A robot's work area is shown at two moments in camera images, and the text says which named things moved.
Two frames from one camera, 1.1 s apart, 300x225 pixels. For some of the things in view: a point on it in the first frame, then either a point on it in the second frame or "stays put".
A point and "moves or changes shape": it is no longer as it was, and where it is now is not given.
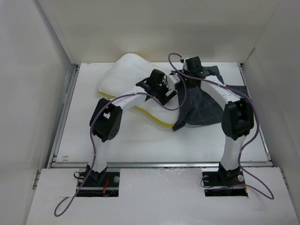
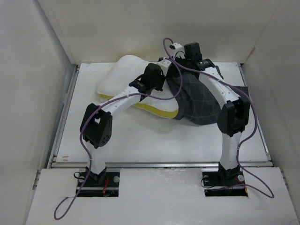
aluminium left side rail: [54, 158] stays put
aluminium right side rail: [251, 97] stays put
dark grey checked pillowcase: [195, 107] moves or changes shape
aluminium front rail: [156, 164] stays put
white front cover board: [161, 196] stays put
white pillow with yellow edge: [129, 69] moves or changes shape
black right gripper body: [187, 74] → [186, 62]
